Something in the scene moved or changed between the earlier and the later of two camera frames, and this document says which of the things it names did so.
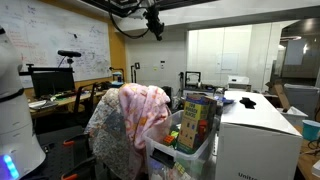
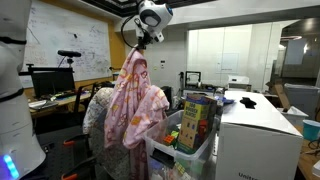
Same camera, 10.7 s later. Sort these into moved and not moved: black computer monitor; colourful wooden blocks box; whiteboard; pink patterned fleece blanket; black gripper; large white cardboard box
Moved: pink patterned fleece blanket; black gripper
Not moved: colourful wooden blocks box; large white cardboard box; black computer monitor; whiteboard
